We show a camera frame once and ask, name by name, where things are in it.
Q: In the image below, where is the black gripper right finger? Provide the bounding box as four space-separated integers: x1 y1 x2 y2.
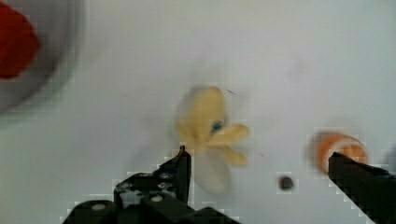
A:
328 152 396 224

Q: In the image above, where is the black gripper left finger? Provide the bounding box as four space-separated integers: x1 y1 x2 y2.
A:
113 146 191 209

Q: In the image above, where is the yellow plush banana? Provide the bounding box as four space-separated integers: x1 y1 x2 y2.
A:
175 87 249 194

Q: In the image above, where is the orange slice toy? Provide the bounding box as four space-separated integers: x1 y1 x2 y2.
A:
313 133 368 175

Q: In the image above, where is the red ketchup bottle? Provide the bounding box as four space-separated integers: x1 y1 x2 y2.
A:
0 2 40 79

